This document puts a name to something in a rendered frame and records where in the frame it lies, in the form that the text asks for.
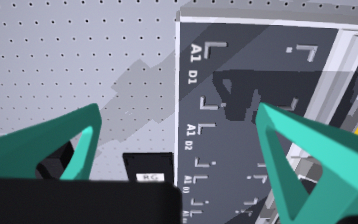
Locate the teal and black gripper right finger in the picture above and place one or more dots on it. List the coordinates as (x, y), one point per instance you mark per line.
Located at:
(335, 196)

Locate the black flat nest labelled rg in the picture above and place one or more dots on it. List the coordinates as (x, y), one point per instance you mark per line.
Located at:
(149, 166)

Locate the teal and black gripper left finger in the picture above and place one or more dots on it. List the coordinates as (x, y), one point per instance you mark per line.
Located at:
(22, 150)

